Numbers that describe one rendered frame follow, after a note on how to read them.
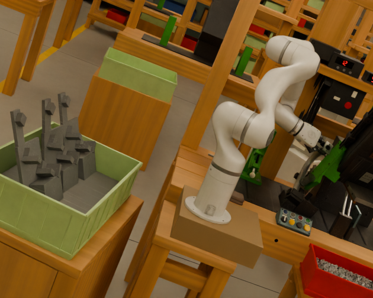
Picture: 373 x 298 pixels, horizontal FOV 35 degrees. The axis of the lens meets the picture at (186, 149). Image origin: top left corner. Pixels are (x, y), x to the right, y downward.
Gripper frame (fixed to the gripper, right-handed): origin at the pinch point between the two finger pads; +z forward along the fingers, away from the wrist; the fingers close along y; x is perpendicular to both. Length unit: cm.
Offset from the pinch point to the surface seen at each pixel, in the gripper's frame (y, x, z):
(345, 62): 36.6, -14.7, -14.9
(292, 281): -66, -2, 12
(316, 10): 706, 606, 117
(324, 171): -13.6, -4.7, 3.1
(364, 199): -22.3, -18.9, 18.7
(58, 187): -94, -14, -88
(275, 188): -16.6, 28.3, -2.0
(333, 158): -7.0, -7.9, 2.8
